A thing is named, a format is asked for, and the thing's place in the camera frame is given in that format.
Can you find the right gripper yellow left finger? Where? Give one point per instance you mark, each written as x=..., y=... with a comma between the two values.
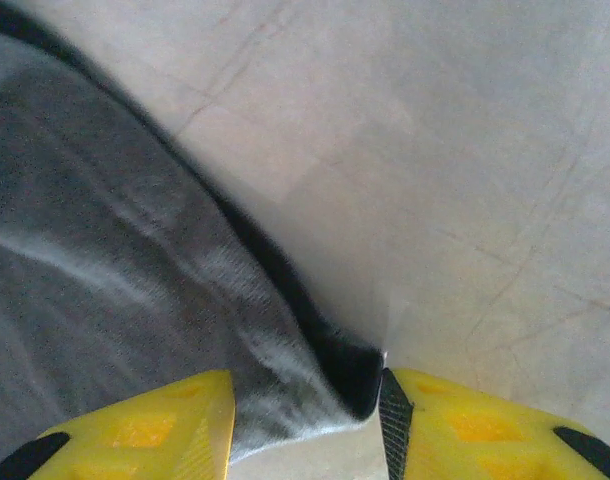
x=150, y=430

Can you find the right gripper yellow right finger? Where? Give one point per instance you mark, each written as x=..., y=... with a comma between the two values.
x=485, y=430

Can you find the dark grey t-shirt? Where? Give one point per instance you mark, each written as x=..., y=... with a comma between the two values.
x=110, y=250

